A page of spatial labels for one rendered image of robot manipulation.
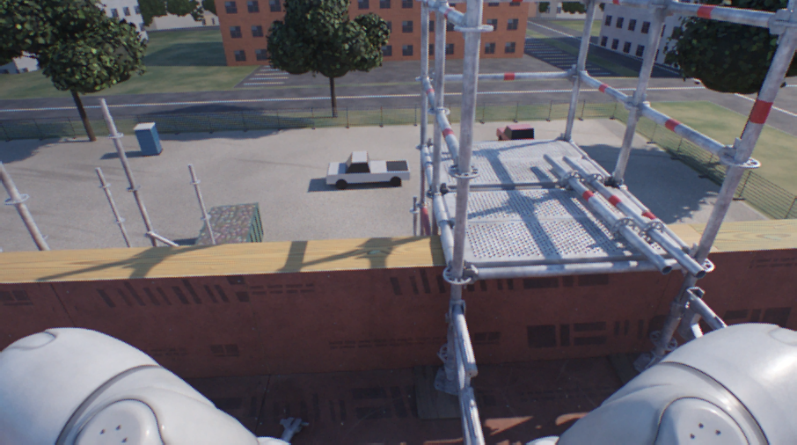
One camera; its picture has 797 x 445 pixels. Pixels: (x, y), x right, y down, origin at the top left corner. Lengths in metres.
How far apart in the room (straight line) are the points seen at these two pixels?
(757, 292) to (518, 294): 1.28
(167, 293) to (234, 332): 0.37
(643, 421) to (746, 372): 0.14
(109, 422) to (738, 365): 0.58
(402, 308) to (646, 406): 1.69
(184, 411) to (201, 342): 1.94
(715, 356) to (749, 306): 2.33
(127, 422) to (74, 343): 0.17
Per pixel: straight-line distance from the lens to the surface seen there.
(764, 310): 2.96
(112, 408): 0.45
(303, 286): 1.99
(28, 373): 0.58
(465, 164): 1.50
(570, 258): 1.98
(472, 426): 1.72
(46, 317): 2.63
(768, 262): 2.70
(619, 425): 0.45
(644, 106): 2.51
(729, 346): 0.56
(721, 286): 2.64
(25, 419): 0.55
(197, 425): 0.46
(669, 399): 0.44
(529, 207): 2.30
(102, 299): 2.39
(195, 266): 2.14
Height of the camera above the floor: 1.89
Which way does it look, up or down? 29 degrees down
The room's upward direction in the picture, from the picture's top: 1 degrees counter-clockwise
